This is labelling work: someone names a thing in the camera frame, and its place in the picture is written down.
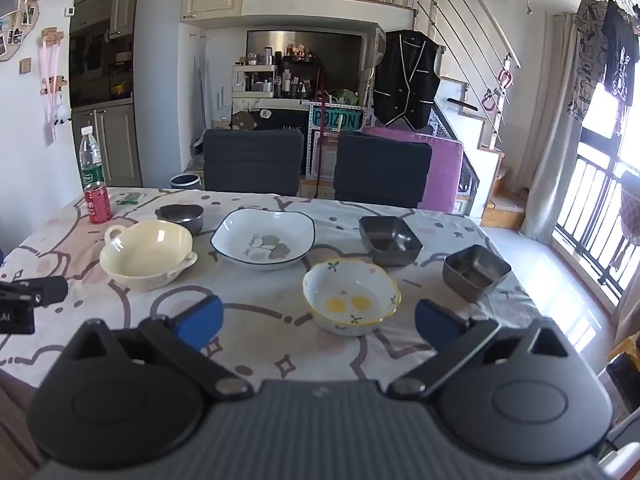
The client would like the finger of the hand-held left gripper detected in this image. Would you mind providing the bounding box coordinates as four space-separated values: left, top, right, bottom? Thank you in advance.
0 276 69 307

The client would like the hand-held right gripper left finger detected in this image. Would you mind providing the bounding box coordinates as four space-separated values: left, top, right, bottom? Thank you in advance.
65 295 253 403

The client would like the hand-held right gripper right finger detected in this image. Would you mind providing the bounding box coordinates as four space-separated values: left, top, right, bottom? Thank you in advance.
389 299 576 402

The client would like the square steel container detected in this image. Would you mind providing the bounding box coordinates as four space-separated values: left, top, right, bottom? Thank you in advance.
358 215 424 267
443 245 512 303

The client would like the cream plate with dark rim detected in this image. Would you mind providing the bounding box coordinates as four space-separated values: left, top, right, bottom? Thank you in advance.
99 220 198 292

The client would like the yellow rim floral bowl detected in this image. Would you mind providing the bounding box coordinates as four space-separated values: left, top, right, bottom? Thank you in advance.
302 258 402 337

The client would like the white square plate dark rim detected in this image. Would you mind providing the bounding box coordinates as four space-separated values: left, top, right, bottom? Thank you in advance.
210 207 316 272

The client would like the oval steel bowl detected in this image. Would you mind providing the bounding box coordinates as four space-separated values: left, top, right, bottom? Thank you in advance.
155 203 205 236

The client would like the bear print tablecloth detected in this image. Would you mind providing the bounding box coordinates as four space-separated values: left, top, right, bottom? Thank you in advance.
0 187 548 468

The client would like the red drink can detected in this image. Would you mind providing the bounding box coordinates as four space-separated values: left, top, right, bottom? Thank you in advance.
84 183 113 225

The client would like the clear plastic water bottle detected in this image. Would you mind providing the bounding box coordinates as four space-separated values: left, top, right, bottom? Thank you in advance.
79 126 107 198

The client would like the purple cushion board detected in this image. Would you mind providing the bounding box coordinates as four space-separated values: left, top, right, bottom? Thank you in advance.
361 126 465 214

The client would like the dark grey chair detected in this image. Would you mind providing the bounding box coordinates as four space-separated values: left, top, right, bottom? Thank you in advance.
202 129 306 195
333 132 433 209

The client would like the grey kitchen cabinet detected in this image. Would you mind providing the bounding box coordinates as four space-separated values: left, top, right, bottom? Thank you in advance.
70 102 144 189

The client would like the wooden staircase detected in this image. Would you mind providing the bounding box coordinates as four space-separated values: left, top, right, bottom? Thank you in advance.
434 77 527 232

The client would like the dark bag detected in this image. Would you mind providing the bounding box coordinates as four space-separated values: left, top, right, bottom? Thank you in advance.
606 347 640 413

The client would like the white perforated board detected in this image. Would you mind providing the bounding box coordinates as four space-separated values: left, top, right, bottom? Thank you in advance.
306 129 347 182

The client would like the black balcony railing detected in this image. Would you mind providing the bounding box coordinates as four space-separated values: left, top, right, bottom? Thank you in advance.
552 154 640 307

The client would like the beige curtain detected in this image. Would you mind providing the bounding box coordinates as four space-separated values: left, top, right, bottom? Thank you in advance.
520 10 587 244

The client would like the black storage box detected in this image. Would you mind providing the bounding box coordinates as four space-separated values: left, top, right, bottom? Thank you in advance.
231 107 311 133

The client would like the hanging net bag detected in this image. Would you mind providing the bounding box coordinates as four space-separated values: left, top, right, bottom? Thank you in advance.
619 170 640 247

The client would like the teal sign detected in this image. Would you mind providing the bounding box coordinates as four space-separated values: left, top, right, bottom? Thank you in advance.
311 105 362 131

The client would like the red hook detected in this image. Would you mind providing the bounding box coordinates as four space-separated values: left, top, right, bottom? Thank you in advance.
481 71 514 112

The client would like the kitchen appliance niche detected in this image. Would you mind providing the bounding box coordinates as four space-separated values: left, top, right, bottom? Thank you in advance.
69 19 136 109

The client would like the white shelf rack with bottles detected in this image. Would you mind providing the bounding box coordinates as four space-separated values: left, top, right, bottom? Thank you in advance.
231 64 278 100

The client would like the black vest white trim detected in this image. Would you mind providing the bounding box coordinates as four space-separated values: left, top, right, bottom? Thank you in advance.
372 30 443 128

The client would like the metal stair railing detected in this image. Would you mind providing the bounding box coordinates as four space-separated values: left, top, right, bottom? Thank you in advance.
410 0 522 147

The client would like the patterned hanging garment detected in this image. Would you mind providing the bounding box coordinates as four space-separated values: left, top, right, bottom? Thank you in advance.
567 0 609 122

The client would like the black hanging t-shirt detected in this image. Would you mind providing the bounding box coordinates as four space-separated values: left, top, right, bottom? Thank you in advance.
601 0 640 107

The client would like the pink hanging strap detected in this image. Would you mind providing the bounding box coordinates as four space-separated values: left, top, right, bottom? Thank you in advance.
41 27 69 147

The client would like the wall photo collage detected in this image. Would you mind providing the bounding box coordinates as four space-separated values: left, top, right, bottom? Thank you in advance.
0 0 42 64

